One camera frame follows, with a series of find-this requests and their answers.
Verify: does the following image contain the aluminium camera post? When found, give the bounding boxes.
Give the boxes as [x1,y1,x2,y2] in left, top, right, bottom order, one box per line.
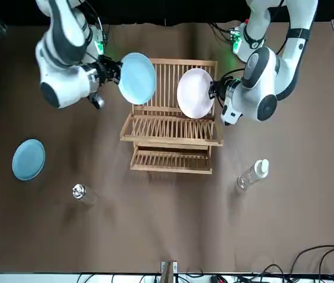
[160,260,178,283]

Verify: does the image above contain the black cable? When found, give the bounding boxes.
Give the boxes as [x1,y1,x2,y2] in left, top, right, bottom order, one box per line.
[290,244,334,283]

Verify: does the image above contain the white desk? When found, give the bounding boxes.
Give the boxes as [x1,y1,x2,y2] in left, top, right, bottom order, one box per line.
[0,272,334,283]

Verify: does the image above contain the wooden plate rack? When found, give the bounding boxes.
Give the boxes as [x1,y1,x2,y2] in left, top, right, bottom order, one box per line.
[119,58,224,175]

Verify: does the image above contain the pale plate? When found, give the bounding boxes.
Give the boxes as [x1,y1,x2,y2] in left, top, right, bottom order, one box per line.
[176,68,215,120]

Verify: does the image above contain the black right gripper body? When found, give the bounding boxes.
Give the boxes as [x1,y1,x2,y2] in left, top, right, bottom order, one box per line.
[96,58,114,86]

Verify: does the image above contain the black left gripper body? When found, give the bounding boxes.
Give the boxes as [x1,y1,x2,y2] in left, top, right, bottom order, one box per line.
[214,77,230,103]

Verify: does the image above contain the blue plate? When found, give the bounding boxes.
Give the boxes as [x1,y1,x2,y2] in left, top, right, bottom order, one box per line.
[117,52,157,106]
[11,139,47,182]

